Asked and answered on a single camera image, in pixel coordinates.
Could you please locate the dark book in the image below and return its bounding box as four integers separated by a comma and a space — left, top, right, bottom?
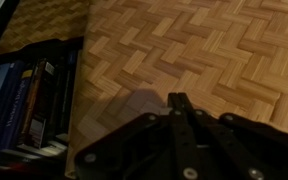
27, 58, 58, 149
48, 56, 72, 144

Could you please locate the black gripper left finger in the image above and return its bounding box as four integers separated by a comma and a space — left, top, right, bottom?
73, 92, 198, 180

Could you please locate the reddish brown book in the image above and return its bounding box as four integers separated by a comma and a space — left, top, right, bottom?
17, 61, 42, 148

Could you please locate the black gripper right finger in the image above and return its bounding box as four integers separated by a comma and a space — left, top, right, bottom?
179, 92, 288, 180

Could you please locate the black cube bookshelf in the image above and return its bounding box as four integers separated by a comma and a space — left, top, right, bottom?
0, 0, 85, 180

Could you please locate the blue Modern Digital textbook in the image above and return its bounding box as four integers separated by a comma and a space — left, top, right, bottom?
0, 59, 32, 153

